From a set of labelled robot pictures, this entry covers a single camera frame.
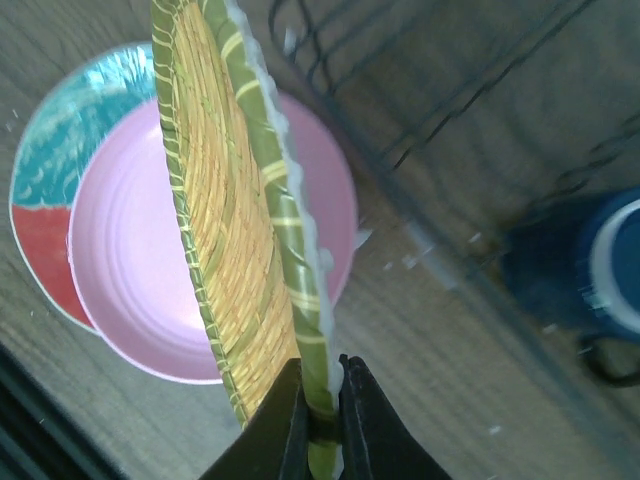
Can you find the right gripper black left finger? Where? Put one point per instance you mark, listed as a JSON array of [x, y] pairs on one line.
[[274, 444]]

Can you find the dark blue mug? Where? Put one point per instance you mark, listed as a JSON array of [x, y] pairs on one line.
[[577, 262]]

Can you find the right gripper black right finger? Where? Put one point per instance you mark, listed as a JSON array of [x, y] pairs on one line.
[[375, 442]]

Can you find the black wire dish rack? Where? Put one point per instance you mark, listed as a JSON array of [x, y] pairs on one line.
[[472, 115]]

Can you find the red teal floral plate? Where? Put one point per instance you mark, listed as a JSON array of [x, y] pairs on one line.
[[53, 153]]

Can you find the orange woven plate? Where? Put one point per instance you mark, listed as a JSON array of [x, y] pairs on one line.
[[250, 241]]

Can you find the pink red plate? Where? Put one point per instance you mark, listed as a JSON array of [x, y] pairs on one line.
[[126, 256]]

